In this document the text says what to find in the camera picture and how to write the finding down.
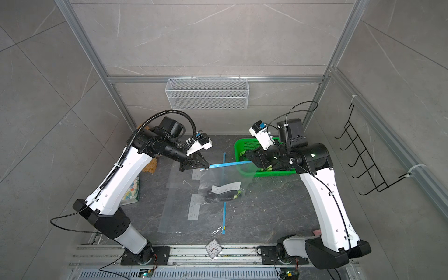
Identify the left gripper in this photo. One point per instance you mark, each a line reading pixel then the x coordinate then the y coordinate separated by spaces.
pixel 193 160

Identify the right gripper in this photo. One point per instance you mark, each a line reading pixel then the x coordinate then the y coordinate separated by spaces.
pixel 260 159

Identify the clear zip-top bag blue zipper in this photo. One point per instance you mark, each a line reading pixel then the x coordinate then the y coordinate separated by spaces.
pixel 220 178

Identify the dark eggplant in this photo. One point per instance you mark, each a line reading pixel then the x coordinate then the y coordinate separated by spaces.
pixel 212 197

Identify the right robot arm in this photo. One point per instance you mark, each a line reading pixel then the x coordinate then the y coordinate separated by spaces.
pixel 337 242

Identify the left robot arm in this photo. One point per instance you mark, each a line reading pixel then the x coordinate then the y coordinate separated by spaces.
pixel 102 208

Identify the green plastic basket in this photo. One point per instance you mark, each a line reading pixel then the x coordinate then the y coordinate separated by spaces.
pixel 250 150

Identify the brown teddy bear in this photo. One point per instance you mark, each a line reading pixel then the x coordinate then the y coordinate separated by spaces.
pixel 151 166

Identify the colourful tissue pack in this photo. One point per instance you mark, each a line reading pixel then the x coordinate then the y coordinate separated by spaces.
pixel 133 193

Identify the small white clock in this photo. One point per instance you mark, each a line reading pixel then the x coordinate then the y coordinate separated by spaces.
pixel 213 248

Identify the pink sand timer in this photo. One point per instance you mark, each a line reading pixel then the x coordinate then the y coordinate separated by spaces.
pixel 317 232

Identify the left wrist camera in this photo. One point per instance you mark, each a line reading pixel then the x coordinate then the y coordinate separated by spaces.
pixel 202 141

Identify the white wire wall basket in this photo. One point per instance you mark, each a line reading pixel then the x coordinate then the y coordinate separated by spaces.
pixel 208 93

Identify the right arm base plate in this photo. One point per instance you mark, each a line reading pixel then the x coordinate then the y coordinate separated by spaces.
pixel 271 255

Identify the black wall hook rack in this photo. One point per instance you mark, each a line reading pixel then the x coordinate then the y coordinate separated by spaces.
pixel 365 159

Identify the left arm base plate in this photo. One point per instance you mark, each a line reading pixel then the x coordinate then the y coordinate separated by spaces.
pixel 158 255

